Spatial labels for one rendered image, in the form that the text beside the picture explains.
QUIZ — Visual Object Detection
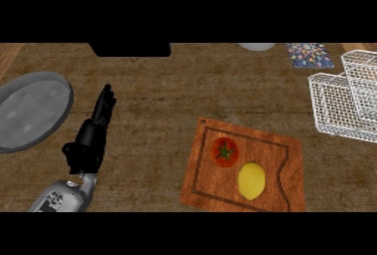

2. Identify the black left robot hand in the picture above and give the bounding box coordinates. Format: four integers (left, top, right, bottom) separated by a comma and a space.
60, 84, 118, 176

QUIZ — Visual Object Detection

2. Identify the yellow lemon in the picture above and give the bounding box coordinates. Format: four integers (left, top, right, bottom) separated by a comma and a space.
236, 161, 266, 201

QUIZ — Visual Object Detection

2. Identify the brown wooden cutting board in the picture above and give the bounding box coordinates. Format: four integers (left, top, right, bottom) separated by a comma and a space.
179, 116, 306, 213

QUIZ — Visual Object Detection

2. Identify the grey round pan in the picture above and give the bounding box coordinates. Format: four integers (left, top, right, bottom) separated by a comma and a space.
0, 71, 75, 154

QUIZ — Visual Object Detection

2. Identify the black appliance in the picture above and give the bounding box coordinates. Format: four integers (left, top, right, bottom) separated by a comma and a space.
87, 42, 173, 58

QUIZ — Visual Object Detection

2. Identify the red tomato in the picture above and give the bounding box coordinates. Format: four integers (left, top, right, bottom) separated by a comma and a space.
208, 136, 239, 168

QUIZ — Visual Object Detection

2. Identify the white round bowl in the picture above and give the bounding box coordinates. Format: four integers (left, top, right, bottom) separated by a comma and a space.
236, 42, 276, 52

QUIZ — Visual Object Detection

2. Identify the colourful patterned box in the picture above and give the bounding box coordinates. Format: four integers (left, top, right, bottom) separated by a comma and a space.
285, 42, 335, 70

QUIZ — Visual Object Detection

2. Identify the white wire tiered basket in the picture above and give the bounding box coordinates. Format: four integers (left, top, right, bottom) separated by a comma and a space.
306, 49, 377, 144

